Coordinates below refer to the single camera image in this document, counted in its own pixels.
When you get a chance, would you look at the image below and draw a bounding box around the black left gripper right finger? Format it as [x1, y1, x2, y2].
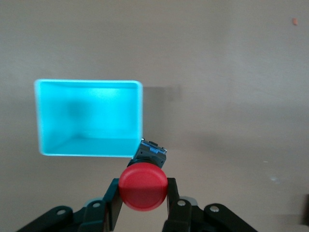
[163, 177, 259, 232]

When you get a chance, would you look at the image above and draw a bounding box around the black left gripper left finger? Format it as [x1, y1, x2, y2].
[16, 178, 124, 232]

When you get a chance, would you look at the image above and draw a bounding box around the red mushroom push button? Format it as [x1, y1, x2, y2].
[118, 137, 169, 212]

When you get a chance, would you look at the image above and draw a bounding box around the cyan plastic bin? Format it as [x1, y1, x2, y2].
[33, 78, 144, 159]

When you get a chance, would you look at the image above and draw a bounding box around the dark brown rectangular block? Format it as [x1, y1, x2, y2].
[301, 193, 309, 225]

